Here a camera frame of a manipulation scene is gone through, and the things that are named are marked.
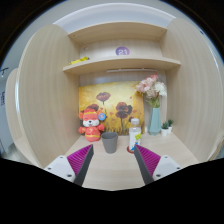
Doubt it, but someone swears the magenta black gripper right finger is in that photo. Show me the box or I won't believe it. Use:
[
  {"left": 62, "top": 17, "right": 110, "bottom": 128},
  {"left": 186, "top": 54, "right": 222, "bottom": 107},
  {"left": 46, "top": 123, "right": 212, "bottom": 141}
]
[{"left": 134, "top": 145, "right": 181, "bottom": 184}]

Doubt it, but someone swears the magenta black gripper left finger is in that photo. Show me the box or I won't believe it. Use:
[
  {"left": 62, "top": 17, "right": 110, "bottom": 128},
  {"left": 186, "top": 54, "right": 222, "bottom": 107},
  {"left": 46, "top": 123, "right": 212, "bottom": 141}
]
[{"left": 45, "top": 144, "right": 94, "bottom": 186}]

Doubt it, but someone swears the clear plastic water bottle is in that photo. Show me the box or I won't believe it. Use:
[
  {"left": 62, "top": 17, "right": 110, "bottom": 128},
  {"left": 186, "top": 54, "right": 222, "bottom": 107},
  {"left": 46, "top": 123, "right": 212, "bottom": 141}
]
[{"left": 129, "top": 118, "right": 141, "bottom": 150}]

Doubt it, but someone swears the dark red round coaster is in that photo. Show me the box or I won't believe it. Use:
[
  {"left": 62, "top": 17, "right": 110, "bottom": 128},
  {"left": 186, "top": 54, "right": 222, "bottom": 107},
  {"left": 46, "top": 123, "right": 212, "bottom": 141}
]
[{"left": 126, "top": 146, "right": 134, "bottom": 154}]

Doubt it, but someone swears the small potted succulent left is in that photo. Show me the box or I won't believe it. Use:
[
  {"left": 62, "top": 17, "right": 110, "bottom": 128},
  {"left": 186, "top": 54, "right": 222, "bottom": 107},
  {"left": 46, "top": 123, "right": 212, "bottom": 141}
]
[{"left": 161, "top": 121, "right": 169, "bottom": 136}]

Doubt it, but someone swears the small potted succulent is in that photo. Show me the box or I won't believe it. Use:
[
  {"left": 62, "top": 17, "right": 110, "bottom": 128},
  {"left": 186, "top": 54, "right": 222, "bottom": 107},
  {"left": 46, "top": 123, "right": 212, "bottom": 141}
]
[
  {"left": 161, "top": 121, "right": 169, "bottom": 136},
  {"left": 168, "top": 119, "right": 174, "bottom": 133}
]

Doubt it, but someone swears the teal ceramic vase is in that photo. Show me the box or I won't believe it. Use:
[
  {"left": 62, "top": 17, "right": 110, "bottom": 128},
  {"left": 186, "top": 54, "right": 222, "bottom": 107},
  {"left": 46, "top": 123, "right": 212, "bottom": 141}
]
[{"left": 148, "top": 108, "right": 161, "bottom": 136}]

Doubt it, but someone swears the grey plastic cup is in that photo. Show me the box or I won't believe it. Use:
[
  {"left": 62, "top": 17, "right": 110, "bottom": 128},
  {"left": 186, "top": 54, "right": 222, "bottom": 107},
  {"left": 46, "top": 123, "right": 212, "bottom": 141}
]
[{"left": 101, "top": 132, "right": 118, "bottom": 154}]

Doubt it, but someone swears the small potted succulent right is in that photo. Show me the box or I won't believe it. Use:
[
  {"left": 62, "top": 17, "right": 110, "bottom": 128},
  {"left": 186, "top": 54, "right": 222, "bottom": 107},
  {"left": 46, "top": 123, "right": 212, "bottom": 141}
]
[{"left": 168, "top": 119, "right": 174, "bottom": 133}]

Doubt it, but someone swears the red plush fox toy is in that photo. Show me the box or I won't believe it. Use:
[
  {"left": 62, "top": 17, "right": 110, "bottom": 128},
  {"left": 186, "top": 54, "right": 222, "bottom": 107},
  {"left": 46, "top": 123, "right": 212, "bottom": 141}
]
[{"left": 78, "top": 108, "right": 105, "bottom": 142}]

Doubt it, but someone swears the poppy flower painting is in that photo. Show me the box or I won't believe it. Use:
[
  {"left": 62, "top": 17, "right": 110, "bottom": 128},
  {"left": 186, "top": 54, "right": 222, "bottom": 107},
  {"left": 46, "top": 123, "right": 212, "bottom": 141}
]
[{"left": 79, "top": 81, "right": 144, "bottom": 135}]

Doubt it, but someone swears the pink white flower bouquet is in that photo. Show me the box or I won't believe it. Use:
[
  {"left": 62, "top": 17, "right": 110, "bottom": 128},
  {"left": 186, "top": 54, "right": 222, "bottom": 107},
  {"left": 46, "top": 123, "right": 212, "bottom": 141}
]
[{"left": 136, "top": 74, "right": 167, "bottom": 108}]

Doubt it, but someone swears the white led light bar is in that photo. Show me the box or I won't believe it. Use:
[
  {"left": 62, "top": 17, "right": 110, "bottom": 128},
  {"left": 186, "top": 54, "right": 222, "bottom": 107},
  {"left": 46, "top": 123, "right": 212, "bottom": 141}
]
[{"left": 107, "top": 68, "right": 157, "bottom": 73}]

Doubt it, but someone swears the yellow object on shelf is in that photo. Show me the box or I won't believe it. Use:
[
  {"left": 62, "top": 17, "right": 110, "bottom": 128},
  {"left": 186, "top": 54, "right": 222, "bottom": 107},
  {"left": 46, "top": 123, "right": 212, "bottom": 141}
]
[{"left": 69, "top": 56, "right": 90, "bottom": 65}]

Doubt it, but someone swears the purple round number sticker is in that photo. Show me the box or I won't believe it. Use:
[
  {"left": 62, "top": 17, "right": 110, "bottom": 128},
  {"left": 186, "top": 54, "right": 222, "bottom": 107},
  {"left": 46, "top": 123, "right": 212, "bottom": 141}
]
[{"left": 115, "top": 46, "right": 130, "bottom": 55}]

